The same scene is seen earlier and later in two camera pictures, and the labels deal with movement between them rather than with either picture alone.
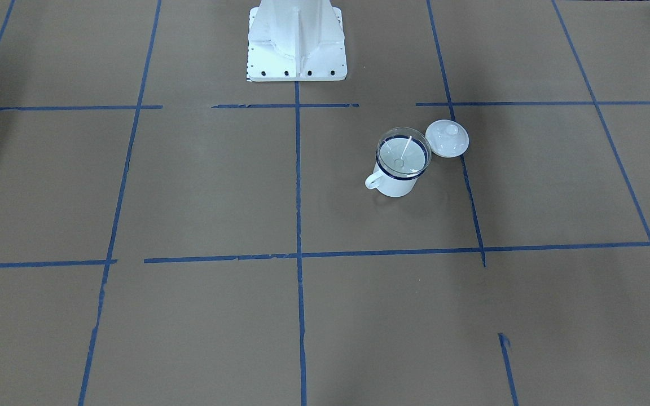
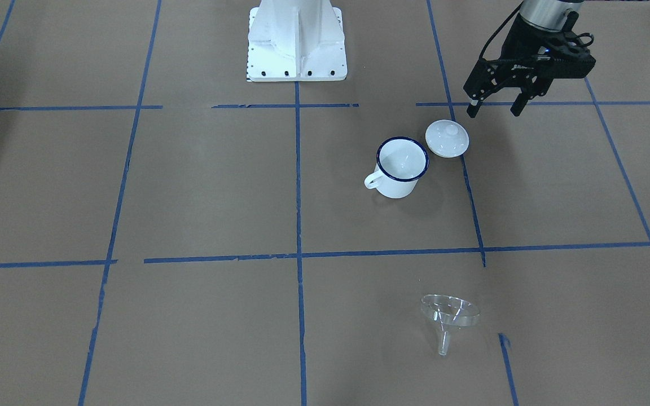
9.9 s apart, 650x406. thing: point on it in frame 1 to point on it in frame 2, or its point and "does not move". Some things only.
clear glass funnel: (404, 152) to (448, 312)
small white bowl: (447, 138) does not move
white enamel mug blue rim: (400, 162) does not move
